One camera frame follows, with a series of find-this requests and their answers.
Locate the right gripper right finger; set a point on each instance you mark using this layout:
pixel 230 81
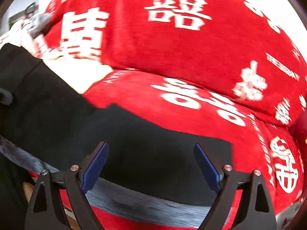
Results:
pixel 255 209

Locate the black pants with patterned lining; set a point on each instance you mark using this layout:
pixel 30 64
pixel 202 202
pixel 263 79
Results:
pixel 150 176

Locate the dark red pillow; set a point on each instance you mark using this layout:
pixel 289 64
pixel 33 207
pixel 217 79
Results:
pixel 298 130

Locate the red blanket with white characters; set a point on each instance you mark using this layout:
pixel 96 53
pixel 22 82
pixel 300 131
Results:
pixel 223 69

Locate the grey and white cloth pile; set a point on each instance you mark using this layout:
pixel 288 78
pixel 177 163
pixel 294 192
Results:
pixel 28 34

